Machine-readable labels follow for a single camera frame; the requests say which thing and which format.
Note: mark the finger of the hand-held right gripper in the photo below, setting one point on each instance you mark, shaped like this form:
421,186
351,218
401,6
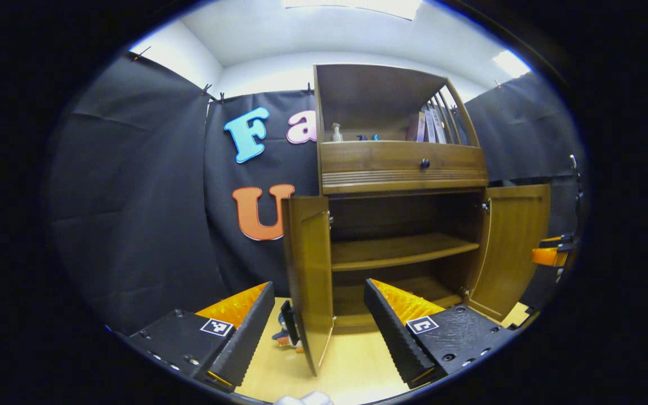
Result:
560,243
546,256

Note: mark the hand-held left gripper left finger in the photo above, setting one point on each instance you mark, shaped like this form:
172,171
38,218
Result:
248,337

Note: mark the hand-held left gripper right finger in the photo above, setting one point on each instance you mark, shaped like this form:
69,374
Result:
394,337

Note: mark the wooden cabinet door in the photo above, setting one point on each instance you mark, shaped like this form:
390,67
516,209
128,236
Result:
313,270
515,242

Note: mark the wooden double-door shoe cabinet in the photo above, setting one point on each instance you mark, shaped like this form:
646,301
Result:
391,166

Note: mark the penguin plush toy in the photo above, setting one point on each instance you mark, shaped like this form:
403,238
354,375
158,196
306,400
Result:
278,340

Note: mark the wooden inner shelf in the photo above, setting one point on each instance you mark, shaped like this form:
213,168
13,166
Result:
397,250

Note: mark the wooden drawer with black knob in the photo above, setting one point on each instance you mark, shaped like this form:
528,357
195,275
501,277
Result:
369,163

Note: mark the black backdrop cloth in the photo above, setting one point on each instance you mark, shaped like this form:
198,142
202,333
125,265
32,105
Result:
133,197

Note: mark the pale pink shelf book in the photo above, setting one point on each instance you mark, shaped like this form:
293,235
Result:
415,128

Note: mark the small ceiling light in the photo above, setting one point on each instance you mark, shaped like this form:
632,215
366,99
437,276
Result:
511,63

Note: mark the small blue object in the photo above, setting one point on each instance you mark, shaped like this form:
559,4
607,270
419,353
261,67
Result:
374,137

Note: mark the clear pump bottle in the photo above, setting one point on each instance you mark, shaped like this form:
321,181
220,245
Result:
337,134

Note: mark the large ceiling light panel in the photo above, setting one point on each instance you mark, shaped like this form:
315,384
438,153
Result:
352,8

